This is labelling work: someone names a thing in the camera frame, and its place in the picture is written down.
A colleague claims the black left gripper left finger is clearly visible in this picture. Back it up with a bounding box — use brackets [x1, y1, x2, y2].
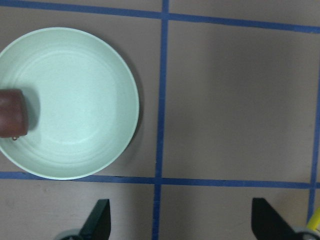
[79, 199, 111, 240]

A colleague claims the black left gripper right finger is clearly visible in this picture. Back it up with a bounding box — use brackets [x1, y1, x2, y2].
[251, 198, 307, 240]

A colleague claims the yellow bamboo steamer centre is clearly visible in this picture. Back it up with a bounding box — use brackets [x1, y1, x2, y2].
[306, 207, 320, 233]

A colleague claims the light green plate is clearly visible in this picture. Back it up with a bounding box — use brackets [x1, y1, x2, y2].
[0, 27, 140, 180]

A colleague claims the brown bun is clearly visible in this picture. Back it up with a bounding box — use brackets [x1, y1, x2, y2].
[0, 89, 29, 138]

